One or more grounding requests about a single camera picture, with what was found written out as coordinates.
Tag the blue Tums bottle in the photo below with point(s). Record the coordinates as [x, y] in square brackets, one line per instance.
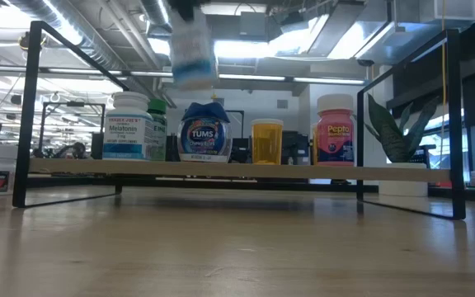
[204, 136]

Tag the green caffeine bottle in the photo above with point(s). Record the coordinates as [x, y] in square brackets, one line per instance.
[160, 132]

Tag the silver ventilation duct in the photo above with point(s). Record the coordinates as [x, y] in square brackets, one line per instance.
[97, 45]

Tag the snake plant in white pot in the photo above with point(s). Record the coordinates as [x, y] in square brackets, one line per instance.
[390, 132]

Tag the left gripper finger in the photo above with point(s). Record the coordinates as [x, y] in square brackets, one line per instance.
[188, 7]

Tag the white melatonin bottle blue label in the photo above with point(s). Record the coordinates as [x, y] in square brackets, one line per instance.
[128, 132]
[192, 53]

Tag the person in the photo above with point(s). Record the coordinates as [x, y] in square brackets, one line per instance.
[76, 150]

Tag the long ceiling light strip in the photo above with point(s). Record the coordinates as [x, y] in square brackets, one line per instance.
[254, 77]

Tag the wooden shelf black metal frame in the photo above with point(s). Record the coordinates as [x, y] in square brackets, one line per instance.
[221, 169]

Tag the black background gantry frame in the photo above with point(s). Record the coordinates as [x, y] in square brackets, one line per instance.
[72, 105]

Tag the black background equipment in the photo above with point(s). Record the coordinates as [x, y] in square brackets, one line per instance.
[297, 146]

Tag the pink Pepto bottle white cap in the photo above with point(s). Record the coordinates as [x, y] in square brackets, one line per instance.
[335, 136]

